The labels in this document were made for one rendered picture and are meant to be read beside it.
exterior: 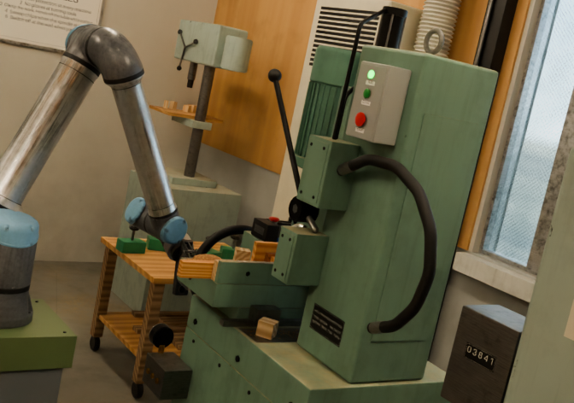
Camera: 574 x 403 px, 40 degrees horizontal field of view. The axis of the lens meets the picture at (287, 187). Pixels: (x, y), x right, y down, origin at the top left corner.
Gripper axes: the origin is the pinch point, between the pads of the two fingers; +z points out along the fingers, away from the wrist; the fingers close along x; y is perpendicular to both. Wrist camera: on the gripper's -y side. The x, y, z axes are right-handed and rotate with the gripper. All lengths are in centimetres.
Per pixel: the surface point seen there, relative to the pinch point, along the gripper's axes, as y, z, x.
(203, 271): 34, 32, -24
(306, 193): 65, 42, -14
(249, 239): 29.0, 9.5, 1.2
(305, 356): 31, 58, -7
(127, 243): -47, -91, 18
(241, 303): 29.1, 37.3, -13.9
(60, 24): -21, -263, 19
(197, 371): 4.7, 35.6, -16.3
